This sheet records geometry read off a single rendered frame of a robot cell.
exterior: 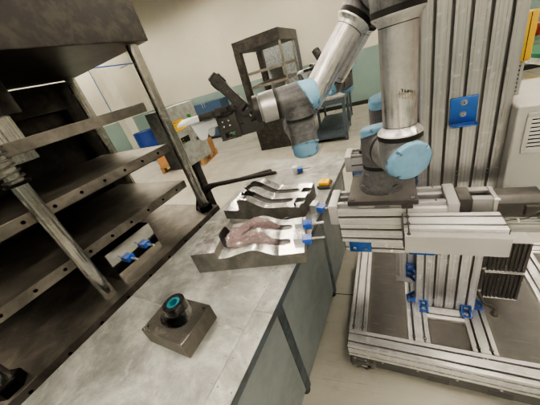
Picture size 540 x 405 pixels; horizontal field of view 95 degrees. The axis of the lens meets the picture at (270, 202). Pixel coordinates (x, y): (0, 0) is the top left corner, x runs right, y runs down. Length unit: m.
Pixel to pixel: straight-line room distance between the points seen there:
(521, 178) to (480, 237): 0.31
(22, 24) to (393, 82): 1.25
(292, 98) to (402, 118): 0.29
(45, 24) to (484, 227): 1.66
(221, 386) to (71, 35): 1.40
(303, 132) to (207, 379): 0.75
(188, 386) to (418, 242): 0.82
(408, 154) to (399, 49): 0.25
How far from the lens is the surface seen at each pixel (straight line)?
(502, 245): 0.97
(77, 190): 1.40
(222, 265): 1.15
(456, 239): 0.93
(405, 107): 0.75
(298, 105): 0.66
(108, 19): 1.58
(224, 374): 0.89
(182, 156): 1.65
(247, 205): 1.39
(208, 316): 0.97
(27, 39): 1.37
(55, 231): 1.33
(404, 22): 0.73
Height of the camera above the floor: 1.52
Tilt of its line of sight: 28 degrees down
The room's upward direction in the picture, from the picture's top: 17 degrees counter-clockwise
